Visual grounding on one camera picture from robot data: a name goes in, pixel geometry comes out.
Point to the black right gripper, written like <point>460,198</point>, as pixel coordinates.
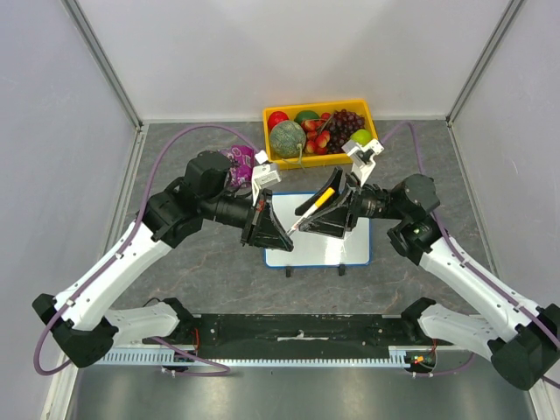
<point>347,210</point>

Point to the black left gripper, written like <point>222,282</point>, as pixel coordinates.
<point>271,233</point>

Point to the white marker with yellow cap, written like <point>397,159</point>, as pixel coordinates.
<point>316,205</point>

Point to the blue framed whiteboard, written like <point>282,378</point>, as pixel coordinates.
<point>314,250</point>

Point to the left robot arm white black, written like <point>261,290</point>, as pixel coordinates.
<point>81,319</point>

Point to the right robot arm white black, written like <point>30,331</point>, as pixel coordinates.
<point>518,336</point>

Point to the yellow plastic fruit bin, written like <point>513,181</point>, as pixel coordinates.
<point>358,106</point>

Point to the red cherry cluster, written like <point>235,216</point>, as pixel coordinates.
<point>317,135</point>

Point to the green pear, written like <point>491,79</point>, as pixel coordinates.
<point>361,136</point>

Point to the purple snack bag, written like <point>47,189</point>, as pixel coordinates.
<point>242,160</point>

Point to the green netted melon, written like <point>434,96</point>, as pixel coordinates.
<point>287,140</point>

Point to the purple grape bunch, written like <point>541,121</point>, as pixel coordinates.
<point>341,125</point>

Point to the dark green round fruit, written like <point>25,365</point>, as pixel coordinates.
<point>305,115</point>

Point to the red apple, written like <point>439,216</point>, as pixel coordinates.
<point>275,118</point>

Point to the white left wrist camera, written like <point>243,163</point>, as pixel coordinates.
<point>264,174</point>

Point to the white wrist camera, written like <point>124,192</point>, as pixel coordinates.
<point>264,174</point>
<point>363,158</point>

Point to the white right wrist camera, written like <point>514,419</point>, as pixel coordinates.
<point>363,158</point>

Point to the white slotted cable duct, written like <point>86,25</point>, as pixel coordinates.
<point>360,356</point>

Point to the right aluminium frame post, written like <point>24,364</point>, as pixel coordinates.
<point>499,32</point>

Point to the aluminium frame post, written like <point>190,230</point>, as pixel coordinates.
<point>499,32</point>
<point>87,32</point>

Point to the left aluminium frame post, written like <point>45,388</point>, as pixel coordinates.
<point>87,32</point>

